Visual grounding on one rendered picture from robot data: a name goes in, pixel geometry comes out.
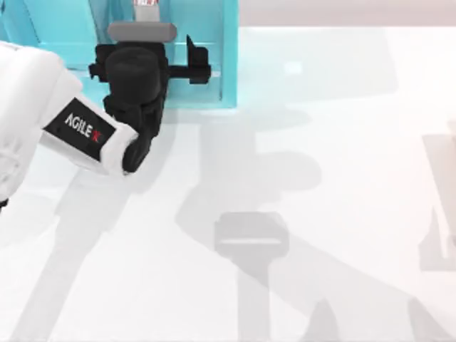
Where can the light blue rack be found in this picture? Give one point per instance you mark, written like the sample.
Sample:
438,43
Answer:
213,42

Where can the red and white book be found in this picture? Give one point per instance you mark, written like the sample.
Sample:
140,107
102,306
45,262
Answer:
147,12

